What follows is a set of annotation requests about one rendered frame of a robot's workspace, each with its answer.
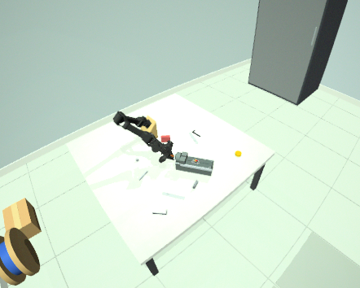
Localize small red block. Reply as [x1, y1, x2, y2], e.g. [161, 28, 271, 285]
[160, 135, 170, 142]

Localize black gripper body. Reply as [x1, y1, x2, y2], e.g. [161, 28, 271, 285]
[159, 143, 170, 163]

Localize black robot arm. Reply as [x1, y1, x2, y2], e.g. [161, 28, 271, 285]
[113, 111, 173, 153]

